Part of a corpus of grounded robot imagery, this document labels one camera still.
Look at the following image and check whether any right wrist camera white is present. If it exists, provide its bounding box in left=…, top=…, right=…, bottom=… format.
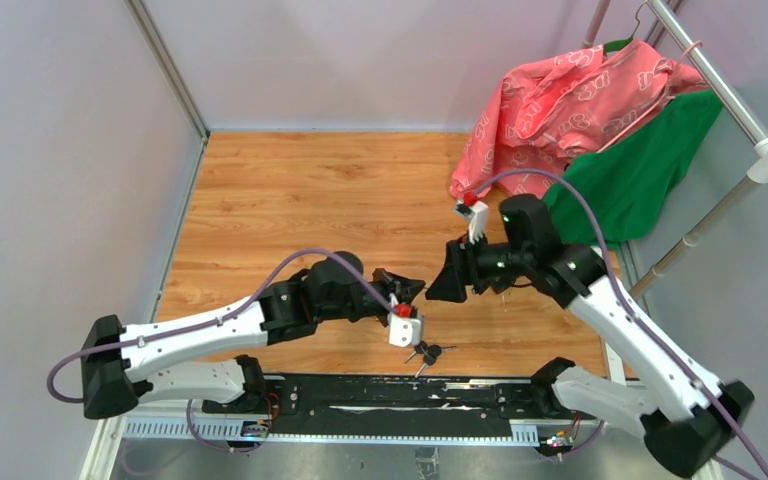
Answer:
left=454, top=191, right=488, bottom=244

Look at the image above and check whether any aluminium corner frame post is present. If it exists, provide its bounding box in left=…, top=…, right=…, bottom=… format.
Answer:
left=124, top=0, right=210, bottom=144

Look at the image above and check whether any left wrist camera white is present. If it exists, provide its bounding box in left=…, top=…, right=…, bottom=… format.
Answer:
left=387, top=304, right=424, bottom=347

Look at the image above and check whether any black-headed key bunch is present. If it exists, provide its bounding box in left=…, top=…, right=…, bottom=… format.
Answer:
left=405, top=341, right=455, bottom=378

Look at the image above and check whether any pink patterned garment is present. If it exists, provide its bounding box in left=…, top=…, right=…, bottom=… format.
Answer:
left=449, top=40, right=707, bottom=199

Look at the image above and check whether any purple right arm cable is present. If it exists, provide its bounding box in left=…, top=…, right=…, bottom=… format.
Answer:
left=473, top=168, right=768, bottom=480

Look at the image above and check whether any metal clothes rack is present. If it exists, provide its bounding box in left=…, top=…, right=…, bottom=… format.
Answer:
left=581, top=0, right=768, bottom=409

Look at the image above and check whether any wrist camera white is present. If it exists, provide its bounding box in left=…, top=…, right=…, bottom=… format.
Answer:
left=387, top=304, right=424, bottom=347
left=454, top=191, right=488, bottom=244

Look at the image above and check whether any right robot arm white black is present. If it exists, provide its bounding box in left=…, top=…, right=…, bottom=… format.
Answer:
left=426, top=194, right=755, bottom=479

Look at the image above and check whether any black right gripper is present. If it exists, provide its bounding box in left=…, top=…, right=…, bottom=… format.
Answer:
left=425, top=228, right=533, bottom=303

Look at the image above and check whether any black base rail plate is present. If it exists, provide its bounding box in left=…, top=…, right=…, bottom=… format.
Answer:
left=108, top=372, right=703, bottom=446

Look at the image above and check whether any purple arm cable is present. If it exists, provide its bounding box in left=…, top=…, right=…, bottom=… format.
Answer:
left=473, top=168, right=768, bottom=480
left=47, top=248, right=402, bottom=455

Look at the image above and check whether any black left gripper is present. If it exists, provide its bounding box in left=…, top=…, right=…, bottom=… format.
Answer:
left=318, top=269, right=425, bottom=325

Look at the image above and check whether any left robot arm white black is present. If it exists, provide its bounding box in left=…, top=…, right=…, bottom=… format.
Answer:
left=80, top=251, right=425, bottom=420

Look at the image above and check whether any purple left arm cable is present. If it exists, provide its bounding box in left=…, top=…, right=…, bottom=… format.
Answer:
left=47, top=248, right=402, bottom=455

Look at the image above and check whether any green garment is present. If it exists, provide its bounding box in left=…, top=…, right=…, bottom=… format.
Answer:
left=562, top=91, right=723, bottom=248

